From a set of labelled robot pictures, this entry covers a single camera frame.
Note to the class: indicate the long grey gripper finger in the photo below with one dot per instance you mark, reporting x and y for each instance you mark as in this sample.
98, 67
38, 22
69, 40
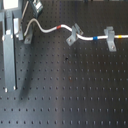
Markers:
9, 52

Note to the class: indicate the grey metal gripper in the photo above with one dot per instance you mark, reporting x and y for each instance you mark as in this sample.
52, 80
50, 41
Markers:
13, 4

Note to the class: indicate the grey green connector block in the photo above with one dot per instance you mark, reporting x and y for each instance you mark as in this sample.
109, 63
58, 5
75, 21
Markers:
37, 7

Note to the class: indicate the grey cable clip left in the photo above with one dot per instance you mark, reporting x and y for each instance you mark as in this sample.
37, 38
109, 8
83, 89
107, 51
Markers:
28, 38

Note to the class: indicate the grey cable clip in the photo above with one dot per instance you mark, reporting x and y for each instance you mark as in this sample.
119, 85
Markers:
73, 38
28, 38
110, 34

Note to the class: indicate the grey cable clip middle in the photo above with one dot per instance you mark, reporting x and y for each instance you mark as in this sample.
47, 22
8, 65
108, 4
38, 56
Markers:
73, 38

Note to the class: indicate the grey cable clip right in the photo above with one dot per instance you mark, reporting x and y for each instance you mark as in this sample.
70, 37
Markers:
110, 34

